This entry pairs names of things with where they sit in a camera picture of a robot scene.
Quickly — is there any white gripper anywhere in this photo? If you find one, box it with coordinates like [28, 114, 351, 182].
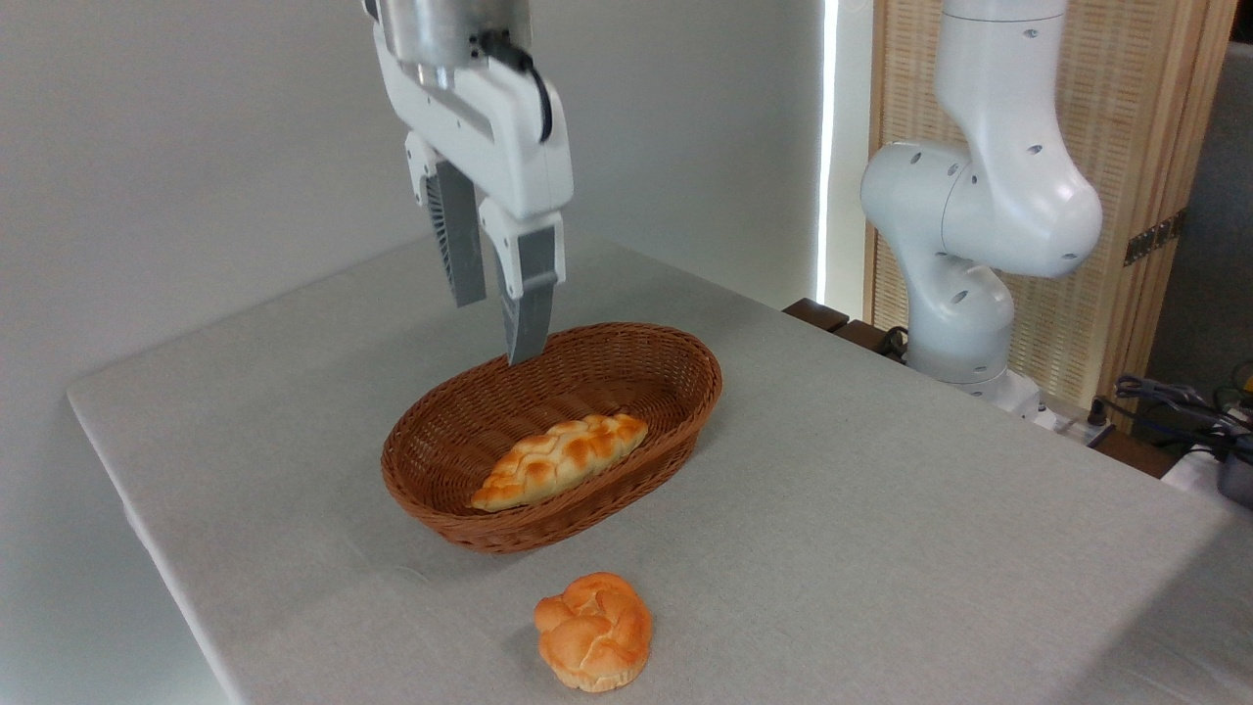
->
[371, 23, 577, 367]

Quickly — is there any long braided bread loaf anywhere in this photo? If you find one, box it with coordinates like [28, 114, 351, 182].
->
[470, 412, 651, 514]

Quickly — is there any brown oval wicker basket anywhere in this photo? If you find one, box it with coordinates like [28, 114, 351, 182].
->
[381, 322, 724, 556]

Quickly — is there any round knotted bread roll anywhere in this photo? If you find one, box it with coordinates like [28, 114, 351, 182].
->
[534, 572, 654, 694]

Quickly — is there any grey tablecloth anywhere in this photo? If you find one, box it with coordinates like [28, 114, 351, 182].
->
[66, 206, 1253, 705]

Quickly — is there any white power strip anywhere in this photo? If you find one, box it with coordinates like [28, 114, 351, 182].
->
[1036, 403, 1115, 449]

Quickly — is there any wooden folding screen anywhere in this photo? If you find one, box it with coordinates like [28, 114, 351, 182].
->
[863, 0, 1240, 434]

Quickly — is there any dark metal screen hinge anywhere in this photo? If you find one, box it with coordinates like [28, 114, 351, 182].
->
[1123, 207, 1189, 268]

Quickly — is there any grey device housing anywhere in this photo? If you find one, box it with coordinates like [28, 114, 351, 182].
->
[1217, 452, 1253, 511]

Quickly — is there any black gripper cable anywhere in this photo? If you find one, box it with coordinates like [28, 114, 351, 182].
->
[474, 30, 555, 144]

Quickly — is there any bundle of dark cables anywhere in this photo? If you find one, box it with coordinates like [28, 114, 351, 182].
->
[1089, 360, 1253, 463]

